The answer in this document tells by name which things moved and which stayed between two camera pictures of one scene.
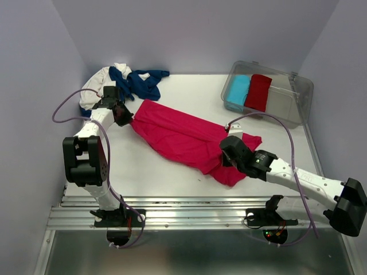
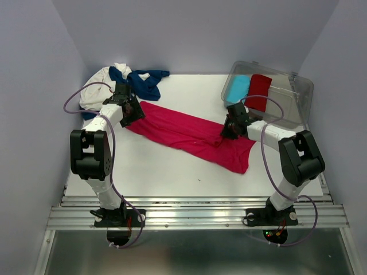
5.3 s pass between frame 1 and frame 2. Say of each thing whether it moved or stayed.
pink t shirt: moved
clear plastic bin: stayed
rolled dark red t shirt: stayed
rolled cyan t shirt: stayed
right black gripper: moved
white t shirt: stayed
